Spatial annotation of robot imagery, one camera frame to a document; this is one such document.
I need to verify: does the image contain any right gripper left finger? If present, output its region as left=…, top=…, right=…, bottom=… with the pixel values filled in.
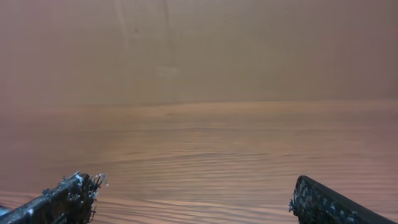
left=1, top=171, right=108, bottom=224

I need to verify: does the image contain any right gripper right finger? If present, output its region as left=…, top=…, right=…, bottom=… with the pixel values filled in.
left=289, top=175, right=397, bottom=224

